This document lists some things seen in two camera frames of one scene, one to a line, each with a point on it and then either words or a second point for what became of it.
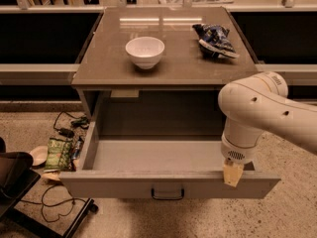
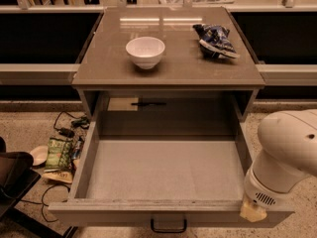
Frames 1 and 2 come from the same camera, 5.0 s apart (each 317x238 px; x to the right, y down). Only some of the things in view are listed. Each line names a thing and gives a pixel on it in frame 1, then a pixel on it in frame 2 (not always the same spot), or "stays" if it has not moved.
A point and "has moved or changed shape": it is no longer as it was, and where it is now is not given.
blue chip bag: (215, 42) stays
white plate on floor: (39, 154) stays
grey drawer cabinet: (176, 98) stays
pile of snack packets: (76, 150) stays
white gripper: (236, 152) → (259, 189)
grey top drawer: (155, 169) has moved or changed shape
